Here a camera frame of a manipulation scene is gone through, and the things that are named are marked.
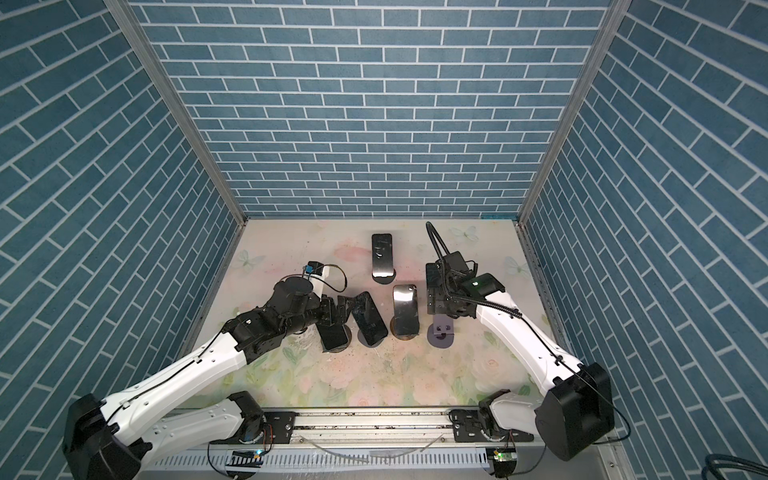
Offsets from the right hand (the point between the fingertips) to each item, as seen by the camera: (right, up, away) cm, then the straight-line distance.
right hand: (440, 300), depth 82 cm
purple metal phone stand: (0, -10, +3) cm, 11 cm away
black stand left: (-23, -13, +7) cm, 27 cm away
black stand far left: (-29, -14, +2) cm, 32 cm away
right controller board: (+15, -38, -8) cm, 42 cm away
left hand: (-26, +1, -6) cm, 26 cm away
